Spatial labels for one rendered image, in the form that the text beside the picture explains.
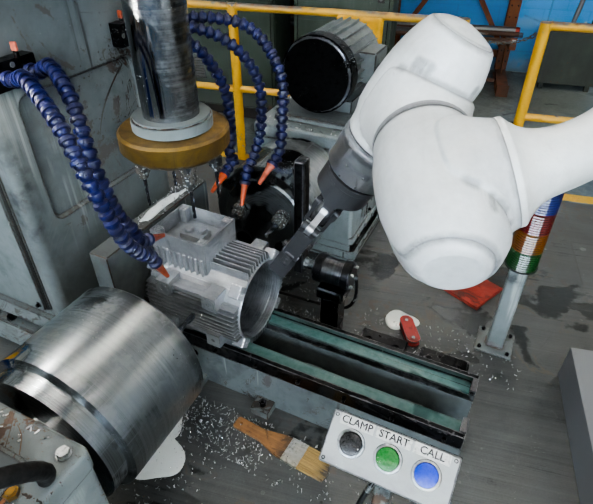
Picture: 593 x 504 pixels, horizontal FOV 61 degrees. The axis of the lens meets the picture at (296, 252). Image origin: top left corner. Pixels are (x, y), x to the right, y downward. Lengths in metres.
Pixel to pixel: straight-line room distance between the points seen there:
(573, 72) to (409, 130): 5.07
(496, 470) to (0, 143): 0.99
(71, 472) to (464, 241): 0.47
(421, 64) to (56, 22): 0.60
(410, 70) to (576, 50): 4.96
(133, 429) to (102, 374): 0.08
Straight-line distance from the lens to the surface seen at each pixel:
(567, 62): 5.50
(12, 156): 0.90
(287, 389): 1.00
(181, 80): 0.81
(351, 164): 0.61
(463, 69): 0.54
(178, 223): 1.02
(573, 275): 1.55
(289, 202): 1.08
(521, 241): 1.06
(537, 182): 0.47
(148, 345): 0.75
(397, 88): 0.54
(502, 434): 1.11
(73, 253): 1.03
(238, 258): 0.92
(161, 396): 0.76
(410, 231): 0.42
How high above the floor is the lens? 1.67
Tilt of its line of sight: 37 degrees down
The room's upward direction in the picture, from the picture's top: straight up
